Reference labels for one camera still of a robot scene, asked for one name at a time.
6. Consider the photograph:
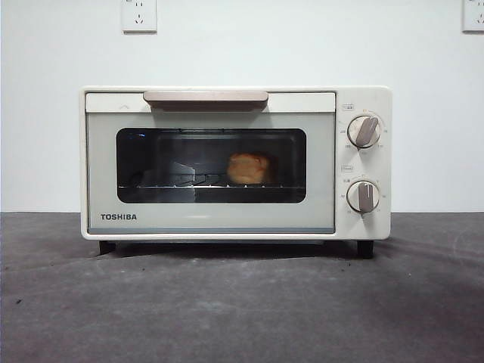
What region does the dark grey table cloth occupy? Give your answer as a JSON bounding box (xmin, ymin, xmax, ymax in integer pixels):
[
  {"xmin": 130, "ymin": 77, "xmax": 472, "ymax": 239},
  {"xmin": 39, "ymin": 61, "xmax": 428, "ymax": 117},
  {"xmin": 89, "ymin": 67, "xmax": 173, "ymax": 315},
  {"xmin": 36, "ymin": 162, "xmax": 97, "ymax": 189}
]
[{"xmin": 0, "ymin": 211, "xmax": 484, "ymax": 363}]

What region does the oven door with beige handle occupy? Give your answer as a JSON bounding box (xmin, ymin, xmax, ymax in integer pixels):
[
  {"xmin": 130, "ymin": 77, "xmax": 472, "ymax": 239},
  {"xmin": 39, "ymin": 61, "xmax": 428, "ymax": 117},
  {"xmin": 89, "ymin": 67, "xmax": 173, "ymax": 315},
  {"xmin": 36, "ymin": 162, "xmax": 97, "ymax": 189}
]
[{"xmin": 85, "ymin": 90, "xmax": 337, "ymax": 234}]

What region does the beige oven knob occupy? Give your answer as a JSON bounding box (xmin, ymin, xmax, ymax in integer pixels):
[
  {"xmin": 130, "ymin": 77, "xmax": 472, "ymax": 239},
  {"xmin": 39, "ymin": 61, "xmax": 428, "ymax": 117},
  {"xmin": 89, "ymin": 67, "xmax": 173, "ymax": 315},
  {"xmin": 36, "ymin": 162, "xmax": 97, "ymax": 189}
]
[
  {"xmin": 346, "ymin": 115, "xmax": 383, "ymax": 148},
  {"xmin": 346, "ymin": 180, "xmax": 381, "ymax": 213}
]

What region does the white wall socket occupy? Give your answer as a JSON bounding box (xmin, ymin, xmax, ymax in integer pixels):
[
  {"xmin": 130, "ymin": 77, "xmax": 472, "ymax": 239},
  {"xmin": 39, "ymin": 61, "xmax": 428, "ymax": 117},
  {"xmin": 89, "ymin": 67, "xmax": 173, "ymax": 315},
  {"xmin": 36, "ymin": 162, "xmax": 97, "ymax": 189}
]
[
  {"xmin": 121, "ymin": 0, "xmax": 158, "ymax": 33},
  {"xmin": 461, "ymin": 0, "xmax": 484, "ymax": 33}
]

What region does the white Toshiba toaster oven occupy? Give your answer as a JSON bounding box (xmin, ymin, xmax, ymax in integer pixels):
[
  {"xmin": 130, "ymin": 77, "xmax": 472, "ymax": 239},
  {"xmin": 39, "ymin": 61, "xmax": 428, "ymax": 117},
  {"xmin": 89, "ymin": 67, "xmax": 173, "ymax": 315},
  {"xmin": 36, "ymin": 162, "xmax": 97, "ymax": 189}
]
[{"xmin": 78, "ymin": 85, "xmax": 393, "ymax": 260}]

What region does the metal wire oven rack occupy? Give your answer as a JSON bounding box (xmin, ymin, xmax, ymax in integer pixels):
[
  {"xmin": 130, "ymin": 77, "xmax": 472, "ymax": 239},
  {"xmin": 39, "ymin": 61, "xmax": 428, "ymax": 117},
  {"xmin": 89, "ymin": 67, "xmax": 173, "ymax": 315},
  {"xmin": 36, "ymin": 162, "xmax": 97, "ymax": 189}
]
[{"xmin": 117, "ymin": 172, "xmax": 303, "ymax": 190}]

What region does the orange-brown bread roll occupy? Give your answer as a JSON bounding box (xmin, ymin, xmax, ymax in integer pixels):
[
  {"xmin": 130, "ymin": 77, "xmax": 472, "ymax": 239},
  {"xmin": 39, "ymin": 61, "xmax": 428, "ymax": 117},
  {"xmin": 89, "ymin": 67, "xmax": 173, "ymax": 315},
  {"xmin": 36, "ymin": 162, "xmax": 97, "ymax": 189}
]
[{"xmin": 225, "ymin": 151, "xmax": 279, "ymax": 185}]

